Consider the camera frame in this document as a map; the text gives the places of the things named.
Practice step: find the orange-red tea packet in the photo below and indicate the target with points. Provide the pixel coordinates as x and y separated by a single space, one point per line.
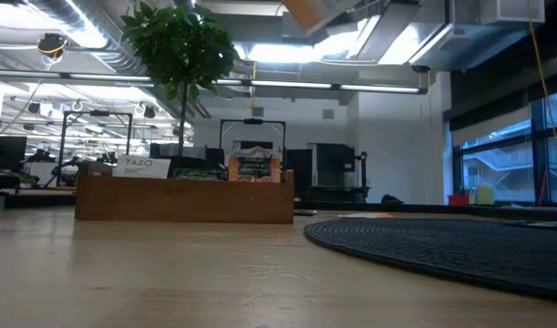
254 171

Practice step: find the white orange Tazo tea packet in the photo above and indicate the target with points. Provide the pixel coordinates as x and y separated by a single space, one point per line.
367 215
314 13
141 167

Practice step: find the black background robot arm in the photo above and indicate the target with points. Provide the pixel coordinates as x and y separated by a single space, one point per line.
66 166

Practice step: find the black box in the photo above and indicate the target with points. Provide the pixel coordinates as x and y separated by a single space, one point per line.
298 164

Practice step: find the white cloth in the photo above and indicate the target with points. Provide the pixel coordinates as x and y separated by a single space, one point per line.
255 150

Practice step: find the black cabinet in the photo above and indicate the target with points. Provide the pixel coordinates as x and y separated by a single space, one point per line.
335 161

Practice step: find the long ceiling light bar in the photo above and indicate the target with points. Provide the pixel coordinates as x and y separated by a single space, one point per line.
291 84

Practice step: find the black stand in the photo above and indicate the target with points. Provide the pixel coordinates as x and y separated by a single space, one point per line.
363 177

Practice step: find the wooden three-compartment tray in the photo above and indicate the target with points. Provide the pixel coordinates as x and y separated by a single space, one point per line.
182 200

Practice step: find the small black dome object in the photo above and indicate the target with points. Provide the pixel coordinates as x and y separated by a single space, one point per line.
391 199

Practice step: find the green plant in black pot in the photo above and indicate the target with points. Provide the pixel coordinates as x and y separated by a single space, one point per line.
182 45

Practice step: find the red box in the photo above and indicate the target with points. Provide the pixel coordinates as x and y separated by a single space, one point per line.
458 199

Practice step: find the round dark woven placemat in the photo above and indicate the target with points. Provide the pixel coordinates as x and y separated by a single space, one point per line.
442 259

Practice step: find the green container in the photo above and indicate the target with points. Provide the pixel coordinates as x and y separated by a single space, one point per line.
485 195

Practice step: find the round black ceiling device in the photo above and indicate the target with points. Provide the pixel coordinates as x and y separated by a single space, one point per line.
52 44

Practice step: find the black monitor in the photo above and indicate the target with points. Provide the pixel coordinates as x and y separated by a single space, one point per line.
7 152

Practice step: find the black aluminium table frame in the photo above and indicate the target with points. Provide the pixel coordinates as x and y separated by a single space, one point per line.
424 208

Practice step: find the black window frame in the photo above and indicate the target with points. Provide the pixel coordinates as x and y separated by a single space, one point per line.
539 155

